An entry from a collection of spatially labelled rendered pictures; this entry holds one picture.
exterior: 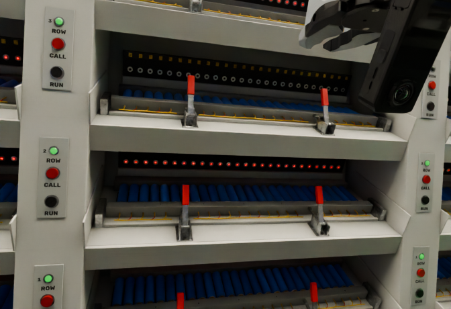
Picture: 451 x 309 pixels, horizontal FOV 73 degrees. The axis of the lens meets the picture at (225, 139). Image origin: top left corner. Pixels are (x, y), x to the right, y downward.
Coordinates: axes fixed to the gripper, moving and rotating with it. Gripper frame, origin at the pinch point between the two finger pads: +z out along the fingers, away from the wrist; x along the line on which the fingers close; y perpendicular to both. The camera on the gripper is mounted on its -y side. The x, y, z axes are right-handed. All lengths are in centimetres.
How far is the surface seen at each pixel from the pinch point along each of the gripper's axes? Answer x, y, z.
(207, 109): 10.2, -6.4, 22.3
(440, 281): -50, -44, 24
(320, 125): -11.6, -8.4, 18.0
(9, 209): 43, -25, 23
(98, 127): 28.6, -11.1, 16.1
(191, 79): 13.9, -1.7, 18.3
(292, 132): -5.4, -10.2, 17.2
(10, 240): 41, -29, 19
